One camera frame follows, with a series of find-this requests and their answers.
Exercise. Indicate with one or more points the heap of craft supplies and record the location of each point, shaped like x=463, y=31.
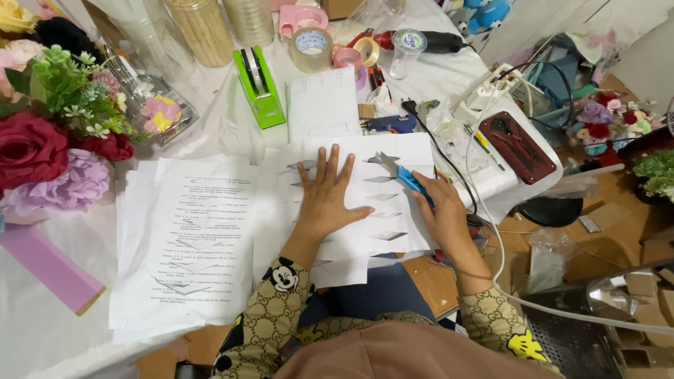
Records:
x=558, y=68

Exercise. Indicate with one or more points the green tape dispenser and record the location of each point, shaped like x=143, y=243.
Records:
x=259, y=89

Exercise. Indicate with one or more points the red scissors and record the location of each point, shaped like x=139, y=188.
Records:
x=360, y=38

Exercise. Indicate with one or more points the green and yellow pen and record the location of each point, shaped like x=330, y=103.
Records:
x=484, y=147

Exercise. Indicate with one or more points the black mesh basket with cardboard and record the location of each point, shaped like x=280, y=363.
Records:
x=579, y=337

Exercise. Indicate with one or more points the green plant in black pot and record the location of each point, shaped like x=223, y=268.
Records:
x=653, y=168

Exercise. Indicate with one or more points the stack of clear plastic cups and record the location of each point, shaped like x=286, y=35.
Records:
x=147, y=37

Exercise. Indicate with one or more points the blue plush toy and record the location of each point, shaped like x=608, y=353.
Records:
x=484, y=16

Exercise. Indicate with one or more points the clear jar of wooden sticks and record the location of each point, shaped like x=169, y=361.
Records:
x=203, y=31

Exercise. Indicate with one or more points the person's brown head scarf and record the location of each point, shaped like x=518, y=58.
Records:
x=410, y=352

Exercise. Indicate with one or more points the clear packing tape roll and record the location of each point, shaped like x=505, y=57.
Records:
x=310, y=50

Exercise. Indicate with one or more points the small cardboard piece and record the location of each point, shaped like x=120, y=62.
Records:
x=366, y=111

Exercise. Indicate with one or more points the dark red phone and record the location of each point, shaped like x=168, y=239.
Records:
x=518, y=147

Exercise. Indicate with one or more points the pink tape roll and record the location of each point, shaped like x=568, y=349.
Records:
x=346, y=58

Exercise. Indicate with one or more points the person's right hand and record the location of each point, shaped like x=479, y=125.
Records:
x=447, y=216

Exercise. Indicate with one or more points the clear box with paper flowers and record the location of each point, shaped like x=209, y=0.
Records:
x=160, y=113

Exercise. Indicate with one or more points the pink tape dispenser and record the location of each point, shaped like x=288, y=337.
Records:
x=300, y=18

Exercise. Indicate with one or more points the person's left hand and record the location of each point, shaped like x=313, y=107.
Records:
x=322, y=205

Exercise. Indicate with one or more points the artificial flower bouquet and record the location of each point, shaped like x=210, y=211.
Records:
x=47, y=131

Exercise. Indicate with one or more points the brown cardboard box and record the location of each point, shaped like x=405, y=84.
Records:
x=339, y=8

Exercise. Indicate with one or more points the purple tape roll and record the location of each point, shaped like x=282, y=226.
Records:
x=361, y=79

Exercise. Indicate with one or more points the clear plastic water cup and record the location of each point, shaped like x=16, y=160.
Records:
x=404, y=52

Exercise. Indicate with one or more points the black round stool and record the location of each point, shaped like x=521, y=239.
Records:
x=550, y=211

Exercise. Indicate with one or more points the clear jar of tape rolls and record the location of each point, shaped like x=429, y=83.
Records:
x=250, y=21

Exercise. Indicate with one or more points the clear plastic bag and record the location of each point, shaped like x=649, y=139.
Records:
x=547, y=260

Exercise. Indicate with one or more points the pink folded paper board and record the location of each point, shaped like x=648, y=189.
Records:
x=47, y=268

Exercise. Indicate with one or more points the white paper with cut slits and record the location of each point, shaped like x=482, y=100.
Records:
x=389, y=210

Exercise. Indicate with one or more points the orange and black cutter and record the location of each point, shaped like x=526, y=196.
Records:
x=376, y=78

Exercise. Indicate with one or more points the stack of printed paper sheets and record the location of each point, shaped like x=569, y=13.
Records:
x=184, y=242

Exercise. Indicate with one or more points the blue glue gun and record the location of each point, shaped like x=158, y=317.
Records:
x=392, y=124

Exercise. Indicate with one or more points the white lined paper sheet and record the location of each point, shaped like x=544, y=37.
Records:
x=321, y=102

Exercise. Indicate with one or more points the white table cloth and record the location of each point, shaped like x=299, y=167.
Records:
x=221, y=126

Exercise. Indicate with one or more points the small mixed flower bouquet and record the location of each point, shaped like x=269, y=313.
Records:
x=605, y=121

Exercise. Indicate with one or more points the tan tape roll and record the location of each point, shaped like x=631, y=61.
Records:
x=367, y=51

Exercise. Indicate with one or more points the blue utility knife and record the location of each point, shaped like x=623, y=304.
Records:
x=406, y=178

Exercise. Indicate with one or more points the white power strip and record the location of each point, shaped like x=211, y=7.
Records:
x=487, y=94

